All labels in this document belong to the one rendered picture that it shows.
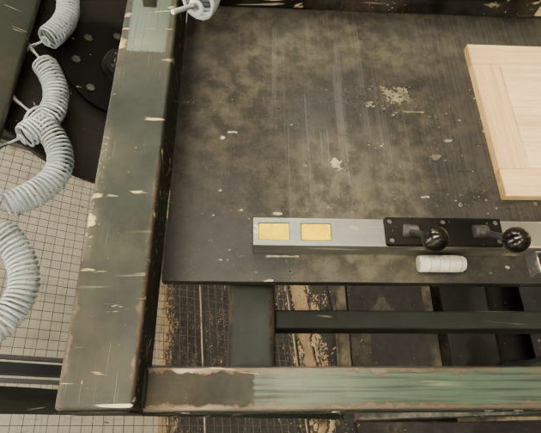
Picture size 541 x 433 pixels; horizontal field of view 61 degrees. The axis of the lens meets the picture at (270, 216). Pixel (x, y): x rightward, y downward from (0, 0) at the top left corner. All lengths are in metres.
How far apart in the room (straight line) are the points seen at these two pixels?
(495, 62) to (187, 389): 0.89
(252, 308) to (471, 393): 0.35
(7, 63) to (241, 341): 0.96
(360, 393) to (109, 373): 0.34
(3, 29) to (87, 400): 1.06
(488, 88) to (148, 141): 0.69
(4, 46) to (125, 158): 0.73
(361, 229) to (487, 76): 0.48
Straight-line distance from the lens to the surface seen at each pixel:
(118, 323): 0.67
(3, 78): 1.37
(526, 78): 1.14
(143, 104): 0.83
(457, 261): 0.82
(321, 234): 0.76
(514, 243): 0.73
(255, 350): 0.78
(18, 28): 1.48
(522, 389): 0.79
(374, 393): 0.71
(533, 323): 0.95
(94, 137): 1.41
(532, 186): 0.98
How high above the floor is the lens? 2.08
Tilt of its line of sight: 31 degrees down
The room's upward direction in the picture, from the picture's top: 74 degrees counter-clockwise
